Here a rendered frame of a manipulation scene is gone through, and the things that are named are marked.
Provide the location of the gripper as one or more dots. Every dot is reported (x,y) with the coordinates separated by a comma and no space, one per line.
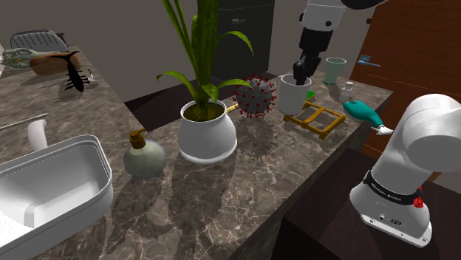
(315,41)

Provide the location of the grey virus model red spikes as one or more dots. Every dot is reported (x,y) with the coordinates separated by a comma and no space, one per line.
(255,97)

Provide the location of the white cup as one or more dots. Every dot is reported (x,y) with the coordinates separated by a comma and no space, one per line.
(290,99)

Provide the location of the green dinosaur skull figure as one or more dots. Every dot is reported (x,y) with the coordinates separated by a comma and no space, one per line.
(18,57)

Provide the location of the black spiky figure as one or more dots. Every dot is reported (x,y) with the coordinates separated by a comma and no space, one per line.
(75,77)

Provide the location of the white faucet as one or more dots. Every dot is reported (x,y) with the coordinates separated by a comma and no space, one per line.
(36,135)

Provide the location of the teal bottle white nozzle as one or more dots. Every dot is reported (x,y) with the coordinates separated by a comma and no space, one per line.
(360,111)

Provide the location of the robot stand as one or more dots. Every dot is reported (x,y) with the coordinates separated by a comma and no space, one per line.
(324,216)

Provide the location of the small green wedge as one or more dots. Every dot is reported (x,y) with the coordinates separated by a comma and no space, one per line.
(310,96)

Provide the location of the grey metal rod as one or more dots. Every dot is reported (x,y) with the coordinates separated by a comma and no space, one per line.
(25,120)

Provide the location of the white sink basin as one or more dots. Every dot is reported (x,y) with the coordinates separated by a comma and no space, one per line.
(54,187)

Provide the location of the dark cabinet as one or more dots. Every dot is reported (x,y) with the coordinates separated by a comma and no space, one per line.
(252,43)

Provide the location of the small clear shaker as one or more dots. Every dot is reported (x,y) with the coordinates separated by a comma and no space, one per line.
(346,93)

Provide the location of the brown wooden door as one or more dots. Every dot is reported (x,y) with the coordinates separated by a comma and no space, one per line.
(414,54)

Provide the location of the yellow frame rack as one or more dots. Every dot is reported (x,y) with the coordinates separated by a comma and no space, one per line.
(306,126)

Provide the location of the green plant in white pot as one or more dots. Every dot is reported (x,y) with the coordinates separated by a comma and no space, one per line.
(207,140)

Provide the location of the pale green cup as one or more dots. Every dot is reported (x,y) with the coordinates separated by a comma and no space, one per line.
(333,72)

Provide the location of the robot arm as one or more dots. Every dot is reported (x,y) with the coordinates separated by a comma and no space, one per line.
(425,144)

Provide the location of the green soap dispenser brown pump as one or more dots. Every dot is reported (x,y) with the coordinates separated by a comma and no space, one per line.
(144,162)

